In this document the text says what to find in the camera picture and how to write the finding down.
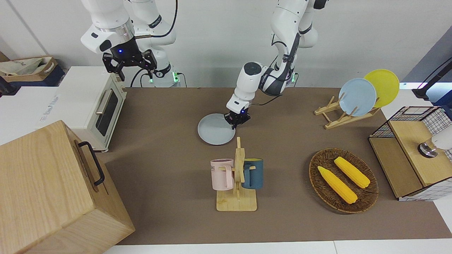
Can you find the white cylinder with dark base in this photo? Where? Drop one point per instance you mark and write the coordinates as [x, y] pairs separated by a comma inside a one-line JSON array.
[[443, 139]]

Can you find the gray round plate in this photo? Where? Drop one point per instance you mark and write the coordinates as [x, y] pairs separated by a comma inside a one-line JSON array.
[[213, 130]]

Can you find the right arm gripper black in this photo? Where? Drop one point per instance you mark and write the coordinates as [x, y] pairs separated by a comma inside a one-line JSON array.
[[125, 53]]

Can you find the wooden mug stand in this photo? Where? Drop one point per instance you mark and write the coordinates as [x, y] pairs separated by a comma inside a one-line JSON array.
[[236, 203]]

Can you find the left arm gripper black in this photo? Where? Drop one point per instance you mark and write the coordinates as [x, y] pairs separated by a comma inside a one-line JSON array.
[[240, 114]]

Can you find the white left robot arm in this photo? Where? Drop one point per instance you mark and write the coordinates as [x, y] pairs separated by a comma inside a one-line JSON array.
[[286, 21]]

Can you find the dark blue bin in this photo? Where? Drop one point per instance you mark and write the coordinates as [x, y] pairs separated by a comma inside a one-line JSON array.
[[53, 80]]

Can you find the dark blue mug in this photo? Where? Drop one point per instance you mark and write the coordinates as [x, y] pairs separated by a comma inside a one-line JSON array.
[[256, 174]]

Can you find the yellow corn cob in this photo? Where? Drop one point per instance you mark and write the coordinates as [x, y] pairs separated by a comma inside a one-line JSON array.
[[351, 171], [337, 184]]

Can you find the white cloth bag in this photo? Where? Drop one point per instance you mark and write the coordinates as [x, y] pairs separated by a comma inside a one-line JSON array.
[[24, 66]]

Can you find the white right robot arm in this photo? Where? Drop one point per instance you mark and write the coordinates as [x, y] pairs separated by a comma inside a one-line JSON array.
[[106, 21]]

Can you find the brown table mat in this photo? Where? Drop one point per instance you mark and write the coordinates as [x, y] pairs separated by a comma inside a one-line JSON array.
[[169, 197]]

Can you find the light wooden basket lid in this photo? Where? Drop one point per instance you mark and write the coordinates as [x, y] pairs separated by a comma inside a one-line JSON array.
[[406, 148]]

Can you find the yellow plate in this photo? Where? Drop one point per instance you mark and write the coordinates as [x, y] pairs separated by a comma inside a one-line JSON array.
[[386, 86]]

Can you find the large wooden box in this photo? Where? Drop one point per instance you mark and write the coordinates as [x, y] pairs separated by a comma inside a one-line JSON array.
[[46, 183]]

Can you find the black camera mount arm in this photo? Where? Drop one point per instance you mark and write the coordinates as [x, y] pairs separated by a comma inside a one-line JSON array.
[[423, 92]]

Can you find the pink mug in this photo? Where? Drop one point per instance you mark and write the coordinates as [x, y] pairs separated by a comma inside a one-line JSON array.
[[220, 174]]

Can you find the cream toaster oven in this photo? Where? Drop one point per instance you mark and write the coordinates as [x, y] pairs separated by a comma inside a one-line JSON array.
[[81, 102]]

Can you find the light blue plate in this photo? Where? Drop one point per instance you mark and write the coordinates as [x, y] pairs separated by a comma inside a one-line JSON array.
[[356, 97]]

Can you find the wooden dish rack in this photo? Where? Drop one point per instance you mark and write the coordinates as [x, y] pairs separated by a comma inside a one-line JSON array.
[[335, 123]]

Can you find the brown cardboard box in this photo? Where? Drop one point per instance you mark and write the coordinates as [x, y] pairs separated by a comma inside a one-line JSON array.
[[47, 72]]

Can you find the round brown wicker basket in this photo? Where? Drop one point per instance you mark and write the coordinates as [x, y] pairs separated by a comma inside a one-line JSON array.
[[316, 187]]

